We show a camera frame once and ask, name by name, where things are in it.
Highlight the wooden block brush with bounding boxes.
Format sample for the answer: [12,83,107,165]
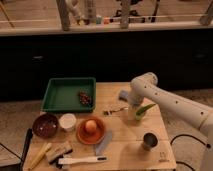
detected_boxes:
[46,141,73,164]

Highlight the silver metal fork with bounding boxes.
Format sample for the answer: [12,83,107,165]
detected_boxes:
[103,107,128,116]

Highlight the black cable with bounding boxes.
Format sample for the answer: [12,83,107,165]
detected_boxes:
[170,133,213,171]

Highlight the dark red bowl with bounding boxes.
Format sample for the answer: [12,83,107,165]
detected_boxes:
[32,114,58,139]

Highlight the white paper cup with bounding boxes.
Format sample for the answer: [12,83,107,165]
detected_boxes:
[59,113,77,131]

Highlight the black flat tool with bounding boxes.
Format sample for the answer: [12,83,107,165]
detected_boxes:
[20,128,33,169]

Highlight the blue sponge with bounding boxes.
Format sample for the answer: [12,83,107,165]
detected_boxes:
[119,90,129,101]

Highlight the dark metal cup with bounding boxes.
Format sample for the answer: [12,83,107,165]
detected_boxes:
[142,133,158,151]

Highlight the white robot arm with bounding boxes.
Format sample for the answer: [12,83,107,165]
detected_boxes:
[128,72,213,171]

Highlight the green spoon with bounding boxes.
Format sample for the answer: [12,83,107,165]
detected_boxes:
[136,104,156,116]

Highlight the orange fruit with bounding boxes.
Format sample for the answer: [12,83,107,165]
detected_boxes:
[85,120,97,134]

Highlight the white handled brush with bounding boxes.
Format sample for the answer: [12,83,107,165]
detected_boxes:
[58,156,107,165]

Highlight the brown grape bunch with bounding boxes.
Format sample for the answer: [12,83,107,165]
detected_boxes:
[78,91,92,106]

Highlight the orange plate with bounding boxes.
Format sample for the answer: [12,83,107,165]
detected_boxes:
[76,117,106,145]

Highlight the green plastic tray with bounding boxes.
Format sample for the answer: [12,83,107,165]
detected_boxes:
[42,77,96,113]

